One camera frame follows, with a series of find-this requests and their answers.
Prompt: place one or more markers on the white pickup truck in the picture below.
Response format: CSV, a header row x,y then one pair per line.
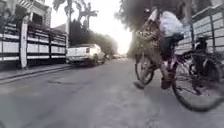
x,y
83,54

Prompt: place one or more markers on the row of trees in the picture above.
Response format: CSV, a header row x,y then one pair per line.
x,y
86,35

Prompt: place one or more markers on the grey concrete road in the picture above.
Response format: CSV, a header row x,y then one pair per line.
x,y
96,100

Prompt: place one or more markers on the person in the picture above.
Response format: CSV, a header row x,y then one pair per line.
x,y
166,40

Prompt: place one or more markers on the white slatted fence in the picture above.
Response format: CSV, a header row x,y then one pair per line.
x,y
210,30
36,46

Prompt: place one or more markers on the bicycle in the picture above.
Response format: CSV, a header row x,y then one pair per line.
x,y
196,83

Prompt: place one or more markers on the grey raised sidewalk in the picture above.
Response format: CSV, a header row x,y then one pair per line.
x,y
23,72

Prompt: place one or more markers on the building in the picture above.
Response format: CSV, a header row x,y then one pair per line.
x,y
30,11

